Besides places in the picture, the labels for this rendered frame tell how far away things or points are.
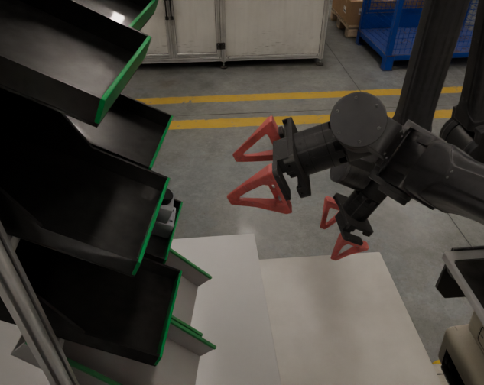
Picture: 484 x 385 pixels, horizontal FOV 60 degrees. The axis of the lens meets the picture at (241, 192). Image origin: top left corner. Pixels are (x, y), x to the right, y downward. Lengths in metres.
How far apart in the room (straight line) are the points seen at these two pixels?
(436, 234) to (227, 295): 1.79
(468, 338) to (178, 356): 0.68
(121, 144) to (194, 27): 3.79
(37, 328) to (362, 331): 0.70
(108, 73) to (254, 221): 2.13
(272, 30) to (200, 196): 2.23
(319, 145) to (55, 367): 0.39
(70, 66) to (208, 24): 3.96
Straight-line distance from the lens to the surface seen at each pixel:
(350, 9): 5.38
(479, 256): 0.96
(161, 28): 4.34
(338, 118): 0.45
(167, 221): 0.64
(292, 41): 4.45
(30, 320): 0.46
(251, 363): 0.91
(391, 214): 2.66
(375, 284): 1.07
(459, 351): 1.11
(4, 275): 0.42
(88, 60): 0.38
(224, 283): 1.03
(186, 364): 0.75
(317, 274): 1.06
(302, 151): 0.52
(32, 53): 0.37
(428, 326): 2.16
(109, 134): 0.57
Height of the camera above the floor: 1.65
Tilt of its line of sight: 38 degrees down
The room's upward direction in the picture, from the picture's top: straight up
